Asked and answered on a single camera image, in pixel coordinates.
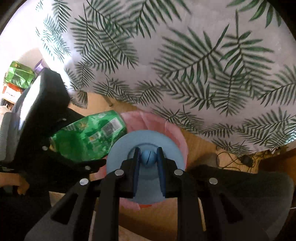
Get green soda can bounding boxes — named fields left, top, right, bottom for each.
left=50, top=110, right=127, bottom=163

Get blue round lid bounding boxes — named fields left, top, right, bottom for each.
left=106, top=130, right=186, bottom=205

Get person's left hand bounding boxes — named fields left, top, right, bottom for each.
left=0, top=173, right=30, bottom=195

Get cardboard boxes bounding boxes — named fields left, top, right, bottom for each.
left=1, top=83, right=23, bottom=104

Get green plastic bag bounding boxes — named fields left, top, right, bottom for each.
left=5, top=61, right=35, bottom=89

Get purple dustpan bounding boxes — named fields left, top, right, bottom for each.
left=34, top=59, right=48, bottom=75

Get palm leaf tablecloth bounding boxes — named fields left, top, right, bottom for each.
left=36, top=0, right=295, bottom=155

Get black power adapter cable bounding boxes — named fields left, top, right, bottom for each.
left=216, top=150, right=278, bottom=170

